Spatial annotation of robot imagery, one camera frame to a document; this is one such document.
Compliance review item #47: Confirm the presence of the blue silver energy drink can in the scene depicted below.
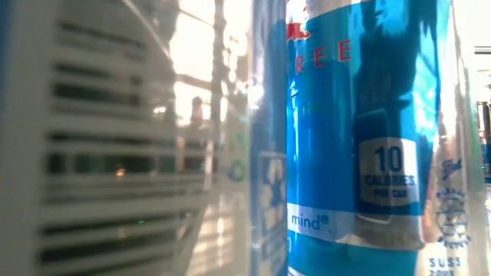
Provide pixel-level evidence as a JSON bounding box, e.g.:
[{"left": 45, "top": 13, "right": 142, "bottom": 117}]
[
  {"left": 285, "top": 0, "right": 480, "bottom": 276},
  {"left": 0, "top": 0, "right": 288, "bottom": 276}
]

